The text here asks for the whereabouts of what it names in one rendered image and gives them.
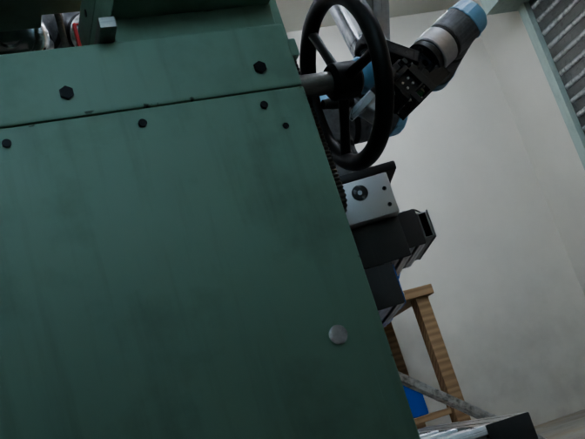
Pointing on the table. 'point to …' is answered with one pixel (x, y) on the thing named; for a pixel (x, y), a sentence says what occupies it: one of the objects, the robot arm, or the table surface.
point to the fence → (86, 21)
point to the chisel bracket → (59, 6)
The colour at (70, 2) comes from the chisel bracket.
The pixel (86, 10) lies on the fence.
